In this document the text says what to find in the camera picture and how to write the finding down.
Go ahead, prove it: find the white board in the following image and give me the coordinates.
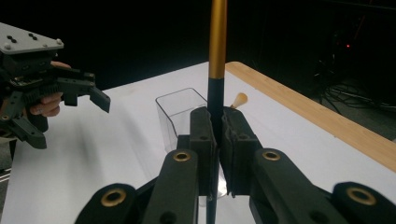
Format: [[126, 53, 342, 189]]
[[0, 61, 396, 224]]

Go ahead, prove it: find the bundle of floor cables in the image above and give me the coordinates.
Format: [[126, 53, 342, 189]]
[[316, 69, 396, 110]]

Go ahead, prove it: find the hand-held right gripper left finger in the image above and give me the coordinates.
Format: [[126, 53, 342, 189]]
[[177, 106, 218, 198]]

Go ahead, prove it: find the clear plastic divided container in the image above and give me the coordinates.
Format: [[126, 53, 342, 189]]
[[155, 87, 230, 200]]

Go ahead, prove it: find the dark equipment cabinet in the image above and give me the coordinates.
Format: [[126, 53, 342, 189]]
[[320, 17, 396, 82]]

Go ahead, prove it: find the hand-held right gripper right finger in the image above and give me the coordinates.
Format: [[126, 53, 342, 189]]
[[219, 106, 263, 198]]

